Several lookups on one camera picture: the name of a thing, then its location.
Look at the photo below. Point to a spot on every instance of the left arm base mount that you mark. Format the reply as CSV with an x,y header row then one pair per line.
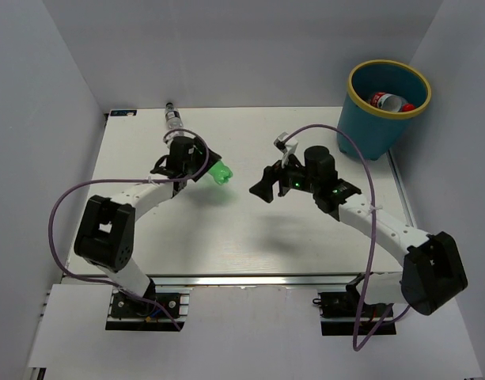
x,y
130,315

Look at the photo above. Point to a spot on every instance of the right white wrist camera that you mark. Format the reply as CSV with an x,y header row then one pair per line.
x,y
287,145

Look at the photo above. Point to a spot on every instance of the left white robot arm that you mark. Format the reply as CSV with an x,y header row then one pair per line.
x,y
106,235

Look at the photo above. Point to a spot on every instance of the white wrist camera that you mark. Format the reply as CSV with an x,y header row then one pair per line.
x,y
170,135
287,145

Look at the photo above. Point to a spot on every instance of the clear bottle with black label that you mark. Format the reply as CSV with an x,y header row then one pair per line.
x,y
172,117

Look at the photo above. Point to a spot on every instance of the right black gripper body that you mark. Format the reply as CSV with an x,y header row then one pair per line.
x,y
292,176

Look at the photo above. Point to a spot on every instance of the teal bin with yellow rim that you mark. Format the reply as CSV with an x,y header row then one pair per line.
x,y
370,131

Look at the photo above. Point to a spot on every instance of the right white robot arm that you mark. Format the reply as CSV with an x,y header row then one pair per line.
x,y
432,270

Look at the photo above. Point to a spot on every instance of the blue label sticker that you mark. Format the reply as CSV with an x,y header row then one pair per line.
x,y
122,112

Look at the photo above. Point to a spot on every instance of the green plastic bottle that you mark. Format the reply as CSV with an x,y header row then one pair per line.
x,y
220,172

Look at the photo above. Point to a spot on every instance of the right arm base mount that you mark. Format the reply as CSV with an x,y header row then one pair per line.
x,y
337,314

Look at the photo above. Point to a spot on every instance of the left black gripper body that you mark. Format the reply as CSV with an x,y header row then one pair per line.
x,y
195,168

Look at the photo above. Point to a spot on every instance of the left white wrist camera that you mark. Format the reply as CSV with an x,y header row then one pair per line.
x,y
170,135

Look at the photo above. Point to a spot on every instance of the red label water bottle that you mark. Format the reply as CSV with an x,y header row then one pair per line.
x,y
389,102

